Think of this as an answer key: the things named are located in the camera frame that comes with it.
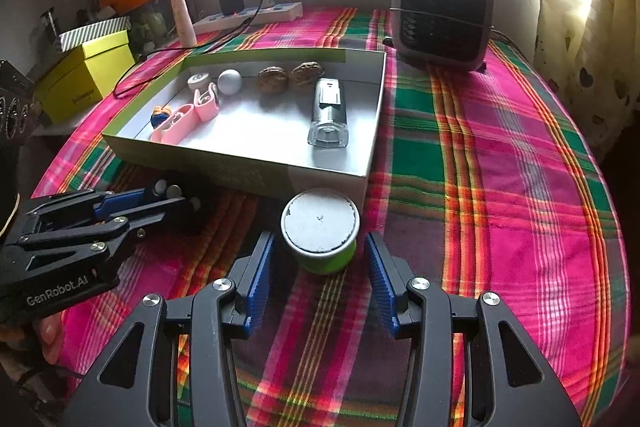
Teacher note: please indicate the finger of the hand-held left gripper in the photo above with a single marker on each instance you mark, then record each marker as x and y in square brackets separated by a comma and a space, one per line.
[122, 201]
[150, 217]

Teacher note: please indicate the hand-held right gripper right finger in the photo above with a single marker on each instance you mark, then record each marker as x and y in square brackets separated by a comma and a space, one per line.
[380, 282]

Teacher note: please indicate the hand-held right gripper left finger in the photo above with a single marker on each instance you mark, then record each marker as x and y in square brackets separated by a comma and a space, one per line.
[260, 282]

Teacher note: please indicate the pink clip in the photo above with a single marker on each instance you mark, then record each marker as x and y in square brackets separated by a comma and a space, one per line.
[207, 104]
[175, 127]

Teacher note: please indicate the orange and blue toy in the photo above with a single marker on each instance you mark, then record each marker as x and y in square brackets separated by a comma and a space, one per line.
[160, 117]

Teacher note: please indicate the green cardboard box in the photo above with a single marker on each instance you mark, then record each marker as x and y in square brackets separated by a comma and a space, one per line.
[260, 132]

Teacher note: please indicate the white ribbed round cap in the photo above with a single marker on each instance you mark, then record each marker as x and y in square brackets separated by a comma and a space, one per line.
[198, 81]

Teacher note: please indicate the white knob with screw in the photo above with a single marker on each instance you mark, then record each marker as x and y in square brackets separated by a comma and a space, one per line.
[230, 82]

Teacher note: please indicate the black device with clear end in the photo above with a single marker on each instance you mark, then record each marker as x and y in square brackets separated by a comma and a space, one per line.
[327, 107]

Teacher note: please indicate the walnut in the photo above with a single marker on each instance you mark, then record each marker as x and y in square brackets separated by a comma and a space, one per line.
[307, 73]
[272, 80]

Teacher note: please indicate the person's left hand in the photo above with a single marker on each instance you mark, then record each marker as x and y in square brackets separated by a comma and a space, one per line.
[50, 337]

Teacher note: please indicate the yellow box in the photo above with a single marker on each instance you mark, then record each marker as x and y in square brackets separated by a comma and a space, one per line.
[75, 92]

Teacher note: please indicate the dark box with metal studs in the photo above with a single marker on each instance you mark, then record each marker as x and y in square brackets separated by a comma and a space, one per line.
[15, 107]

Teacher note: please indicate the plaid tablecloth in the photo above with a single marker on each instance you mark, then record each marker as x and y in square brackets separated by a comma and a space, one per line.
[475, 157]

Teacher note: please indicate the striped box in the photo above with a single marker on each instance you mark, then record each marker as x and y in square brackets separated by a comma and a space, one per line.
[95, 32]

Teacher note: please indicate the pale green jar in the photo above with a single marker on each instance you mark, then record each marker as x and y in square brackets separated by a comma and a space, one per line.
[156, 26]

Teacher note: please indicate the cream tube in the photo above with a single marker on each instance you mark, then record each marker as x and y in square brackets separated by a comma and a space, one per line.
[184, 17]

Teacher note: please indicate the white power strip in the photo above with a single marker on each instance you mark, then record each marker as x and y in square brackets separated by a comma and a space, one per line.
[280, 11]

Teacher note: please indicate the small fan heater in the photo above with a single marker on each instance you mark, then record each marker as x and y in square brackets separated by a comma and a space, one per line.
[440, 17]

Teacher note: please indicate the heart print curtain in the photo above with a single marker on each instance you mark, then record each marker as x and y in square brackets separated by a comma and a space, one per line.
[575, 32]

